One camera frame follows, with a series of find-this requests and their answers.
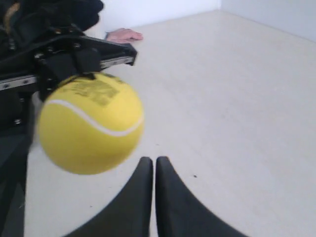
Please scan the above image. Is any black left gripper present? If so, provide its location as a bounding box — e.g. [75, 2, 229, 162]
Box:
[0, 27, 137, 131]

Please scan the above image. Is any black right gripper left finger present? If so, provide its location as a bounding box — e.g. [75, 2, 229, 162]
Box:
[68, 157, 153, 237]

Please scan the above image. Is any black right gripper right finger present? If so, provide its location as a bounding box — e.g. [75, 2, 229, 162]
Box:
[156, 157, 245, 237]

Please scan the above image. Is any yellow foam tennis ball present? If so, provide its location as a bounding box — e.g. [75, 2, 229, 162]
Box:
[38, 73, 144, 175]

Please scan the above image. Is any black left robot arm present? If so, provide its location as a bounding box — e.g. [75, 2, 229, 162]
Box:
[0, 0, 137, 135]

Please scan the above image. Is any bare human hand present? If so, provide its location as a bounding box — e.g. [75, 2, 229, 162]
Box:
[105, 28, 143, 43]

